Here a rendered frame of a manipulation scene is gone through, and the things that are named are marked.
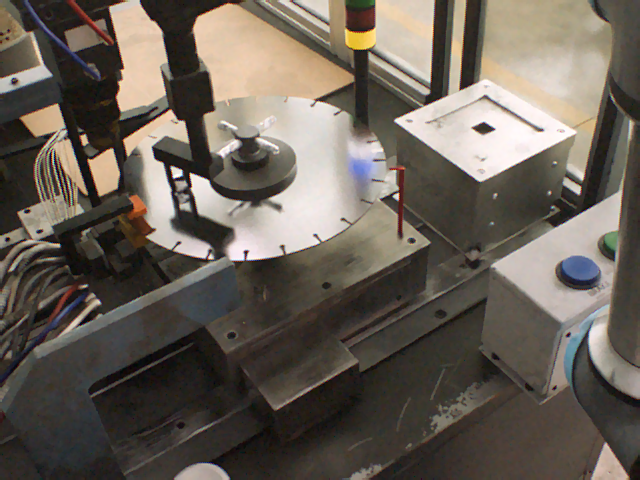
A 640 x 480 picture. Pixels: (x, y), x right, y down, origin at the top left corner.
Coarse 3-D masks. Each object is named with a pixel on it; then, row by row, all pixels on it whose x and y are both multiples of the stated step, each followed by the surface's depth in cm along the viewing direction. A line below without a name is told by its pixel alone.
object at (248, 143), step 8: (272, 120) 93; (224, 128) 92; (232, 128) 91; (240, 128) 91; (248, 128) 91; (256, 128) 90; (264, 128) 92; (240, 136) 89; (248, 136) 89; (256, 136) 90; (232, 144) 89; (240, 144) 90; (248, 144) 90; (256, 144) 89; (264, 144) 89; (224, 152) 88; (232, 152) 89; (240, 152) 91; (248, 152) 90; (256, 152) 91; (272, 152) 88
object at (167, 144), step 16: (192, 128) 81; (160, 144) 87; (176, 144) 87; (192, 144) 83; (208, 144) 84; (160, 160) 88; (176, 160) 86; (192, 160) 85; (208, 160) 84; (208, 176) 84
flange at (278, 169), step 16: (224, 144) 96; (272, 144) 95; (288, 144) 95; (224, 160) 93; (240, 160) 91; (256, 160) 91; (272, 160) 93; (288, 160) 93; (224, 176) 91; (240, 176) 91; (256, 176) 91; (272, 176) 91; (288, 176) 91; (240, 192) 89; (256, 192) 89
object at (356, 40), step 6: (348, 30) 109; (354, 30) 108; (366, 30) 108; (372, 30) 109; (348, 36) 110; (354, 36) 109; (360, 36) 109; (366, 36) 109; (372, 36) 109; (348, 42) 110; (354, 42) 109; (360, 42) 109; (366, 42) 109; (372, 42) 110; (354, 48) 110; (360, 48) 110; (366, 48) 110
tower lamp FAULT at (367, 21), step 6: (372, 6) 107; (348, 12) 107; (354, 12) 106; (360, 12) 106; (366, 12) 106; (372, 12) 107; (348, 18) 108; (354, 18) 107; (360, 18) 107; (366, 18) 107; (372, 18) 108; (348, 24) 108; (354, 24) 108; (360, 24) 107; (366, 24) 108; (372, 24) 108; (360, 30) 108
